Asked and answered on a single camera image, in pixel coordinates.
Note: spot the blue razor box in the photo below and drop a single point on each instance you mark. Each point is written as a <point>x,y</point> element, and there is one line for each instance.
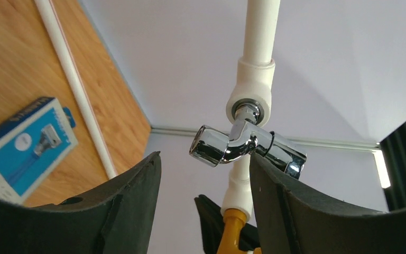
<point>33,142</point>

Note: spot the chrome metal faucet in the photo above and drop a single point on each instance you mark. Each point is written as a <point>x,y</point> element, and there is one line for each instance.
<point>214,147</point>

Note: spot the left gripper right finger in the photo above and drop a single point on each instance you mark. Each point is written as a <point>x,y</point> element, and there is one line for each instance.
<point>293,217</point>

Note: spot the white PVC pipe frame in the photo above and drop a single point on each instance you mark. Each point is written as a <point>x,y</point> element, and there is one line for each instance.
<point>250,101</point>

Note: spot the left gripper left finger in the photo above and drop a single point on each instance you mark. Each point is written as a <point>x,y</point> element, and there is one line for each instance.
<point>114,217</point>

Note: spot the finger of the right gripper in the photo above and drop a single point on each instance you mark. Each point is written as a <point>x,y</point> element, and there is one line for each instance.
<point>212,226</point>

